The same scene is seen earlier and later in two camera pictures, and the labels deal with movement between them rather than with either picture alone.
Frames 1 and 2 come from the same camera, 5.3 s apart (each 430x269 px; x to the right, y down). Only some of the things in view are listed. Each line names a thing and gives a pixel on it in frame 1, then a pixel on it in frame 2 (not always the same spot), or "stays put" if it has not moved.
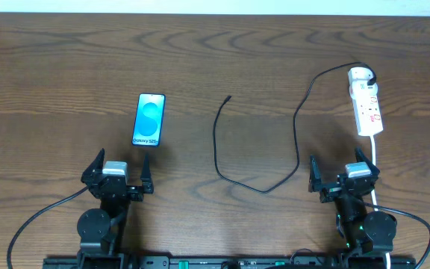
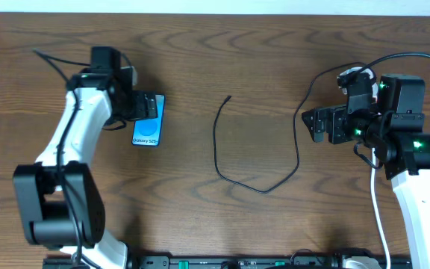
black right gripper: [348, 188] → [331, 125]
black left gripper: [116, 187] → [149, 105]
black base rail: [142, 262] stays put
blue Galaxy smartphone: [148, 119] stays put
